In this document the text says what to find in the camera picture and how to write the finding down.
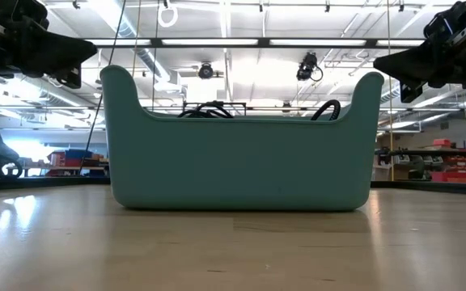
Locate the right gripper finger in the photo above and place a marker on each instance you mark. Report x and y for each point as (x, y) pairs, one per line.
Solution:
(411, 93)
(403, 64)

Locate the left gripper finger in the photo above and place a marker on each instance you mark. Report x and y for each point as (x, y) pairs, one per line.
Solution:
(70, 77)
(63, 50)

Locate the teal plastic bin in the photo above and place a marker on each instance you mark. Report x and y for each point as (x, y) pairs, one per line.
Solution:
(237, 161)

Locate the red box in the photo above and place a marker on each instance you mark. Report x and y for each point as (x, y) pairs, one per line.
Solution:
(442, 142)

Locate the red and blue bins stack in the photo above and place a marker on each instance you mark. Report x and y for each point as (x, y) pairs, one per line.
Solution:
(71, 158)

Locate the silver ceiling air duct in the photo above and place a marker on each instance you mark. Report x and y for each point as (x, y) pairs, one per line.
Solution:
(152, 60)

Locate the round black ceiling camera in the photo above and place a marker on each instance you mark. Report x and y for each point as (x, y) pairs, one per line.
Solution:
(206, 71)

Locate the black rail with light panels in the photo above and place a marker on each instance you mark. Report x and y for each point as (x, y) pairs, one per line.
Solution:
(208, 41)

